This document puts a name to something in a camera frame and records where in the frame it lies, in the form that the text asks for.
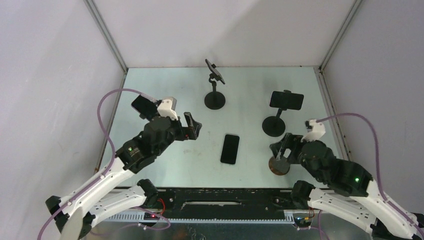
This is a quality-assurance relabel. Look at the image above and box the teal blue phone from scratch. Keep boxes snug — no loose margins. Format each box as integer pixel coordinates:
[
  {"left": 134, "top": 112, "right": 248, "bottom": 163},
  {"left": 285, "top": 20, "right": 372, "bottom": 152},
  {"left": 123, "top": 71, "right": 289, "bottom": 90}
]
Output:
[{"left": 220, "top": 134, "right": 240, "bottom": 165}]

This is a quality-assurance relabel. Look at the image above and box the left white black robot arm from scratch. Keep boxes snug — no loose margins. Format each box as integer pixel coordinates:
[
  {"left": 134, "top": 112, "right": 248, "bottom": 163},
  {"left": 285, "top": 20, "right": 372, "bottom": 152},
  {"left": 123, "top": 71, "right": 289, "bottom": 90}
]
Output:
[{"left": 45, "top": 112, "right": 202, "bottom": 240}]

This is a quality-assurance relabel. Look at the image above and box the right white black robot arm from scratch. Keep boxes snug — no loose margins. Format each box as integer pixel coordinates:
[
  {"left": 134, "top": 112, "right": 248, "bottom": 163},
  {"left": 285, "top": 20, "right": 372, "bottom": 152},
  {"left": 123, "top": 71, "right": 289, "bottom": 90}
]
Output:
[{"left": 269, "top": 133, "right": 424, "bottom": 240}]

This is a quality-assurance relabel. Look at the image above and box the brown base phone stand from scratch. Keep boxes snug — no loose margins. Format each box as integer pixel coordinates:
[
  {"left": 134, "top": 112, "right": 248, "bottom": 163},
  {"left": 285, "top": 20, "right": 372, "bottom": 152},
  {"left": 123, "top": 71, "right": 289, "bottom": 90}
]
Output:
[{"left": 268, "top": 156, "right": 291, "bottom": 176}]

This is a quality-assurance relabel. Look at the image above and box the right small circuit board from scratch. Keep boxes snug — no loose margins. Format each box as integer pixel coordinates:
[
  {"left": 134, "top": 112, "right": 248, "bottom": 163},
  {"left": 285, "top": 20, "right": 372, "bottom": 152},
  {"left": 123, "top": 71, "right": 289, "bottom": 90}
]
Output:
[{"left": 294, "top": 217, "right": 313, "bottom": 230}]

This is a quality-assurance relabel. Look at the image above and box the small circuit board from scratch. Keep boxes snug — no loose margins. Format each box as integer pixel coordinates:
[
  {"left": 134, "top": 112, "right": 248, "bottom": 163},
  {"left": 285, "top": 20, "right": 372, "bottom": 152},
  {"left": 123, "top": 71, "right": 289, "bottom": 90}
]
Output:
[
  {"left": 143, "top": 212, "right": 161, "bottom": 222},
  {"left": 294, "top": 217, "right": 313, "bottom": 230}
]

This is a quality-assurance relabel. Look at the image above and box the left small circuit board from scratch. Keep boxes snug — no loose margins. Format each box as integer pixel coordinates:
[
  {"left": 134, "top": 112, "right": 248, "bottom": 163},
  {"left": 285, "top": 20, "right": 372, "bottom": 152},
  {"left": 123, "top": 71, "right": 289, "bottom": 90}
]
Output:
[{"left": 143, "top": 212, "right": 161, "bottom": 222}]

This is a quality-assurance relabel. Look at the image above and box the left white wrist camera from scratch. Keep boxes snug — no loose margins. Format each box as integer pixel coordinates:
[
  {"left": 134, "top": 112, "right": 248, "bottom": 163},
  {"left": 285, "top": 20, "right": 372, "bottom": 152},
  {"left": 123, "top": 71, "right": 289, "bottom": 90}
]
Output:
[{"left": 157, "top": 96, "right": 179, "bottom": 121}]

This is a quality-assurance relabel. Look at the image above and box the black front mounting rail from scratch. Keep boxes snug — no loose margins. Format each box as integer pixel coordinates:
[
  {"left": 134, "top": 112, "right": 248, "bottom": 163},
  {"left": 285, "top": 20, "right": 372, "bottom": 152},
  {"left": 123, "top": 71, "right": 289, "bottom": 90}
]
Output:
[{"left": 125, "top": 187, "right": 326, "bottom": 222}]

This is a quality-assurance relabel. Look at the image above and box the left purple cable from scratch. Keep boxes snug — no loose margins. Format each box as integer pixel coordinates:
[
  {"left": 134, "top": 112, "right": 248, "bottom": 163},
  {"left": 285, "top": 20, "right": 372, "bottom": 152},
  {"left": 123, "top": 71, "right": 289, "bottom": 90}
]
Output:
[{"left": 36, "top": 88, "right": 171, "bottom": 240}]

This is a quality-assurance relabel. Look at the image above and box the purple cable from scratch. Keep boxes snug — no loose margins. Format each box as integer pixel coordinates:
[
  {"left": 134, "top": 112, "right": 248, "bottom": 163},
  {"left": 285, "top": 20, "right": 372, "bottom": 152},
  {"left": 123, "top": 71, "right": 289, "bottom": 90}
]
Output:
[
  {"left": 316, "top": 112, "right": 424, "bottom": 229},
  {"left": 36, "top": 88, "right": 171, "bottom": 240}
]

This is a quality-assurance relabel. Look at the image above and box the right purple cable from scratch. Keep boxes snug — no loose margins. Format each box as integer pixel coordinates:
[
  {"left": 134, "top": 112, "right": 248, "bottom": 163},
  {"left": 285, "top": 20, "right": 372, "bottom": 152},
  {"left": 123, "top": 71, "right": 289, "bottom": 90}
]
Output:
[{"left": 316, "top": 112, "right": 424, "bottom": 229}]

